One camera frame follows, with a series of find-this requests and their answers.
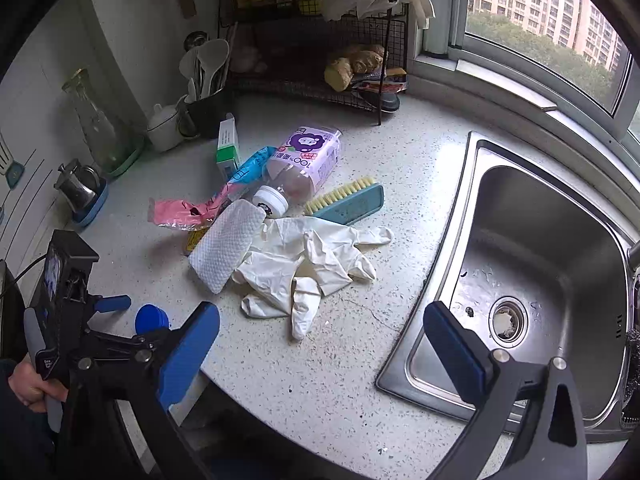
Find ginger root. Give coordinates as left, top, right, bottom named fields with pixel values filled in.
left=324, top=57, right=357, bottom=92
left=342, top=44, right=386, bottom=75

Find black wire rack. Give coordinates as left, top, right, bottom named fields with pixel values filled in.
left=217, top=0, right=411, bottom=126

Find garlic bulbs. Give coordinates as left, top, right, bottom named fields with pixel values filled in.
left=230, top=25, right=268, bottom=73

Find orange snack packet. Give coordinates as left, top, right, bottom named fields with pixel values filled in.
left=352, top=67, right=408, bottom=93

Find white paper towel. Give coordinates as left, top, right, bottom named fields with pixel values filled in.
left=188, top=199, right=267, bottom=295

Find white mug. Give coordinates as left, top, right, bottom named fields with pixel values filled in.
left=146, top=103, right=188, bottom=153

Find blue bottle cap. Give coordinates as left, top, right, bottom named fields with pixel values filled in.
left=135, top=304, right=171, bottom=335

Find teal scrub brush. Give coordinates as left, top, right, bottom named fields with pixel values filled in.
left=303, top=176, right=385, bottom=227

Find steel wool scrubber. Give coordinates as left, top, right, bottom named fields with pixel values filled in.
left=614, top=312, right=640, bottom=406

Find stainless steel sink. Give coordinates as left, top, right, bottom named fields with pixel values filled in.
left=375, top=131, right=640, bottom=443

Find green white box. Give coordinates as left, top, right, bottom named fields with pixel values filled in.
left=216, top=114, right=238, bottom=181

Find white spoon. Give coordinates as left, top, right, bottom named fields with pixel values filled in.
left=179, top=50, right=201, bottom=103

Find blue saucer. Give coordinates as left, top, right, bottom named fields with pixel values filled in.
left=70, top=180, right=109, bottom=228

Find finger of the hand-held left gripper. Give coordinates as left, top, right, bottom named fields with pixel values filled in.
left=86, top=295, right=132, bottom=317
left=75, top=327, right=171, bottom=353

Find green tray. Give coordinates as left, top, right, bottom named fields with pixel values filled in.
left=102, top=135, right=146, bottom=178

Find pink blue plastic wrapper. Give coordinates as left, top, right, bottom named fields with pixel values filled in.
left=148, top=146, right=278, bottom=233

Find window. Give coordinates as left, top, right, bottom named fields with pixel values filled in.
left=450, top=0, right=640, bottom=141

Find black cable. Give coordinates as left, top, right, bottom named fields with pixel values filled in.
left=2, top=254, right=50, bottom=297

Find white rice paddle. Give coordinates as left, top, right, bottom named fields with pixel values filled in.
left=197, top=38, right=231, bottom=96

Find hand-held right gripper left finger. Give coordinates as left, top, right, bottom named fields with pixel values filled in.
left=55, top=301, right=221, bottom=480

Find person's left hand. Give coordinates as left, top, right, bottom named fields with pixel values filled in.
left=7, top=355, right=68, bottom=413

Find metal cup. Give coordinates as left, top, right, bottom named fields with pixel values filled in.
left=54, top=159, right=103, bottom=213

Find dark utensil mug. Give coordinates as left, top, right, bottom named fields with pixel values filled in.
left=184, top=85, right=236, bottom=140

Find glass carafe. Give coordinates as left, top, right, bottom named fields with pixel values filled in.
left=61, top=67, right=133, bottom=173

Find sink drain strainer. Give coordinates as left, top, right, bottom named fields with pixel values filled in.
left=487, top=296, right=529, bottom=348

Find yellow packet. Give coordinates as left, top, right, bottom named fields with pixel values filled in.
left=186, top=227, right=211, bottom=257

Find white latex glove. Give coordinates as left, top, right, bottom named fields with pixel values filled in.
left=265, top=217, right=396, bottom=297
left=232, top=217, right=323, bottom=342

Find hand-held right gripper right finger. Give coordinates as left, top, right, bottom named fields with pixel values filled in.
left=423, top=301, right=588, bottom=480

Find round metal strainer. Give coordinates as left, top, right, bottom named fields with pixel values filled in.
left=182, top=30, right=210, bottom=53

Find purple label plastic bottle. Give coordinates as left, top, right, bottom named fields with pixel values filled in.
left=252, top=126, right=343, bottom=220

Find black round dish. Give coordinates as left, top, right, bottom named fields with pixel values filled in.
left=360, top=89, right=402, bottom=113

